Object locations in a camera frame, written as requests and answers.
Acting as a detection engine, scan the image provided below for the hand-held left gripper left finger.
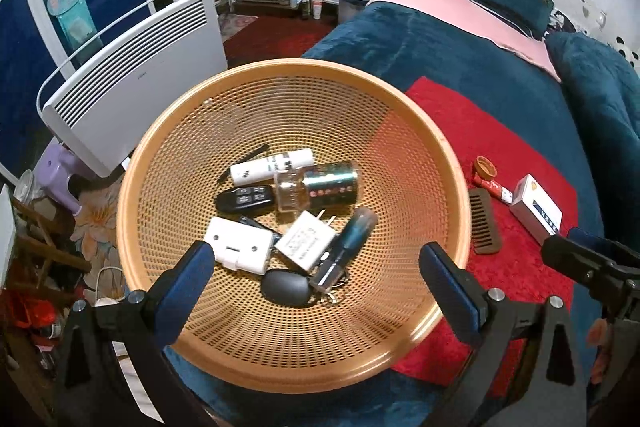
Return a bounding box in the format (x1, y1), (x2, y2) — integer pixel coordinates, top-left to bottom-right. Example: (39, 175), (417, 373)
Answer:
(52, 241), (216, 427)

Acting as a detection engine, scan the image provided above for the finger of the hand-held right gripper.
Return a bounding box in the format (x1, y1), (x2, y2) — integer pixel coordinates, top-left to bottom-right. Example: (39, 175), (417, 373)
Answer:
(540, 234), (633, 293)
(567, 227), (640, 260)

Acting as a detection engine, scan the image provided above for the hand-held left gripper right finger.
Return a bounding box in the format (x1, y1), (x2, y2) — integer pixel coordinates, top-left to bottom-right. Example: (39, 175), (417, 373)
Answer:
(419, 242), (588, 427)

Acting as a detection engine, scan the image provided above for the white rectangular adapter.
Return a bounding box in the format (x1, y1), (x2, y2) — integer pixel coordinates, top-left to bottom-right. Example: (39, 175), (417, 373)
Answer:
(204, 216), (275, 275)

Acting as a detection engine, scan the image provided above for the orange perforated plastic basket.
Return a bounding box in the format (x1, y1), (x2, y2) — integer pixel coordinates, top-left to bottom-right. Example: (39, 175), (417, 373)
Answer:
(116, 59), (472, 388)

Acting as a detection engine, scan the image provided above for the black oval key fob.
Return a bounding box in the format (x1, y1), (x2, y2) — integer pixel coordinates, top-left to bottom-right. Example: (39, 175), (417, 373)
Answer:
(260, 269), (312, 309)

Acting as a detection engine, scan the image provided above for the black car key fob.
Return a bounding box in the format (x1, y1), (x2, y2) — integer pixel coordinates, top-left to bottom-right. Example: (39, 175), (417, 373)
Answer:
(216, 185), (276, 212)

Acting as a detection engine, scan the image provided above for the dark blue cylinder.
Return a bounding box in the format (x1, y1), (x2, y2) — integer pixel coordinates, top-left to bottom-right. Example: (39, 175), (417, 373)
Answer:
(310, 208), (377, 295)

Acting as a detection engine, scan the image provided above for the white charger plug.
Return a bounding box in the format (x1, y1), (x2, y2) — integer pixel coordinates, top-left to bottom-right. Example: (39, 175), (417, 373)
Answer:
(274, 208), (337, 272)

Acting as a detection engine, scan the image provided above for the slim black stick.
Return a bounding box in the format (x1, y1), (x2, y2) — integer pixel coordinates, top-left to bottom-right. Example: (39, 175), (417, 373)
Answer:
(219, 144), (271, 184)

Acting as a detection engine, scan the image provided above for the glass bottle with metallic label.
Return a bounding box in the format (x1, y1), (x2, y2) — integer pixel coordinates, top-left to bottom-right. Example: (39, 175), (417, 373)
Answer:
(274, 160), (361, 214)

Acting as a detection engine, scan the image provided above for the person's right hand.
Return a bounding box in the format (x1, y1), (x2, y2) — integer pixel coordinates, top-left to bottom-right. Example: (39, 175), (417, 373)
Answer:
(589, 319), (610, 385)

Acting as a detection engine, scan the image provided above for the white cardboard box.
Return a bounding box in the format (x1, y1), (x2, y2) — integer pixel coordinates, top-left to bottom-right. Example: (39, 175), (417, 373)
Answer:
(509, 173), (563, 238)

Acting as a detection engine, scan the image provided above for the white paper bag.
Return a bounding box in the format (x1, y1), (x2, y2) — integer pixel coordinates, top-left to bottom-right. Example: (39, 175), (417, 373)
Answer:
(90, 266), (128, 308)

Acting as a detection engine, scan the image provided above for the brown wooden comb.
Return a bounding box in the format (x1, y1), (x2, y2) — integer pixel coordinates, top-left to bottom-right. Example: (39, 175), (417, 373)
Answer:
(467, 187), (502, 255)

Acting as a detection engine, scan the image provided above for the small red tube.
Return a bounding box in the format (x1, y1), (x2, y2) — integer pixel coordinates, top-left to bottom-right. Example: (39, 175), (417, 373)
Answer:
(475, 179), (516, 204)

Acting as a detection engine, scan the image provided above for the floral floor mat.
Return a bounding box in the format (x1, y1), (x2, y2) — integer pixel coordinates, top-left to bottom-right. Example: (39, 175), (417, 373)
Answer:
(70, 157), (133, 288)

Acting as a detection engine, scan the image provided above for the orange bottle cap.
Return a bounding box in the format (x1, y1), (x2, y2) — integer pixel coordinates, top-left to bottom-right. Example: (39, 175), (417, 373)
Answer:
(472, 156), (498, 182)

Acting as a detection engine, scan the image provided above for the dark blue plush cushion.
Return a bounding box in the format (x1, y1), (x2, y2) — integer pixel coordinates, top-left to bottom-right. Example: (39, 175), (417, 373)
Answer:
(545, 32), (640, 218)

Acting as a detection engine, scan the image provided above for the wooden chair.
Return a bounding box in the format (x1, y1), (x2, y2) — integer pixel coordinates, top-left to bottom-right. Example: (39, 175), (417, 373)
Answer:
(10, 194), (93, 293)

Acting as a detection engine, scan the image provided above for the white cylindrical tube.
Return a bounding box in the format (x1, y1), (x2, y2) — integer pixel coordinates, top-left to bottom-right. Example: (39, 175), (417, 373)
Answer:
(230, 148), (315, 188)

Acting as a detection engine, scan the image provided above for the red cloth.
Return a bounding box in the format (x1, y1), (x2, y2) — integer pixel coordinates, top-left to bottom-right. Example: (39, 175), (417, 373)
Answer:
(0, 289), (63, 343)

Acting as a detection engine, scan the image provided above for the purple plastic stool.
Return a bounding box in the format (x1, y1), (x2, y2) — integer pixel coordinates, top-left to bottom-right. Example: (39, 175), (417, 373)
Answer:
(32, 142), (88, 218)

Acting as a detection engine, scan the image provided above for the red mat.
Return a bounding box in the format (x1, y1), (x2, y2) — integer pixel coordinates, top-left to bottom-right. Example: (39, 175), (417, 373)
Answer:
(395, 76), (581, 400)

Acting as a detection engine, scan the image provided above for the panda plush toy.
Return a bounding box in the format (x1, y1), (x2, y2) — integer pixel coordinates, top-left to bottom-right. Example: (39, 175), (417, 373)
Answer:
(612, 34), (640, 68)

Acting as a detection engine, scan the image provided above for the white panel heater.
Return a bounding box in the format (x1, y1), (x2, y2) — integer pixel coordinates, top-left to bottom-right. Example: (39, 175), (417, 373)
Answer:
(37, 0), (228, 178)

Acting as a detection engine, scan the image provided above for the pink blanket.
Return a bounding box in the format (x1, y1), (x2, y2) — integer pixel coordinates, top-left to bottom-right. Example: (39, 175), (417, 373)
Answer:
(367, 0), (563, 82)

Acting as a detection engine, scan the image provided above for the red floor rug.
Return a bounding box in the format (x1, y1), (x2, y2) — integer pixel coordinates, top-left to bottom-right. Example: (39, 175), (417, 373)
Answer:
(222, 14), (341, 70)

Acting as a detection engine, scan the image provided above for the teal tumbler with straw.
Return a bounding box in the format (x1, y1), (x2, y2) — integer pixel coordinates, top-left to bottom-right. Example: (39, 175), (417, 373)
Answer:
(47, 0), (98, 50)

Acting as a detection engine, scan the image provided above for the blue trash bin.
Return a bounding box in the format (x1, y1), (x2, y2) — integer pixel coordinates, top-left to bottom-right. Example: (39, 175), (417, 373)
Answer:
(335, 0), (378, 25)

